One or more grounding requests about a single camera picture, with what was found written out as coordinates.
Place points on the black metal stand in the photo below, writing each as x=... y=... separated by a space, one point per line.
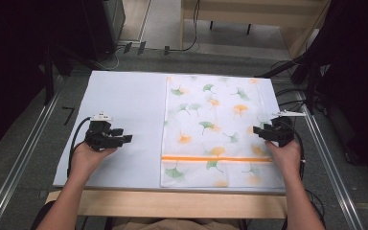
x=310 y=83
x=48 y=76

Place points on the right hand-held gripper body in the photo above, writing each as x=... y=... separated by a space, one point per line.
x=282 y=131

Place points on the white leaf print cloth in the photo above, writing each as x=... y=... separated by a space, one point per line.
x=214 y=127

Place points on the light wooden bench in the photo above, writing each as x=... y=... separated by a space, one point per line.
x=252 y=12

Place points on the black cabinet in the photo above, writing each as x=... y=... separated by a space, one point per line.
x=107 y=28

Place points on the person's right hand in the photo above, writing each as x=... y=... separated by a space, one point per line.
x=287 y=158

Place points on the person's left hand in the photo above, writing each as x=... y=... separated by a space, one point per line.
x=84 y=158

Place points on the white board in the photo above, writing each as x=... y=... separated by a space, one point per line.
x=124 y=96

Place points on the dark curtain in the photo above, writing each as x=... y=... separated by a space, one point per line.
x=12 y=64
x=357 y=80

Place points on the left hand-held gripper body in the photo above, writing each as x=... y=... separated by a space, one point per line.
x=99 y=135

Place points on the metal floor rail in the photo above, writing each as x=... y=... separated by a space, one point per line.
x=329 y=166
x=22 y=150

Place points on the wooden table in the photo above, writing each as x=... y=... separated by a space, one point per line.
x=172 y=204

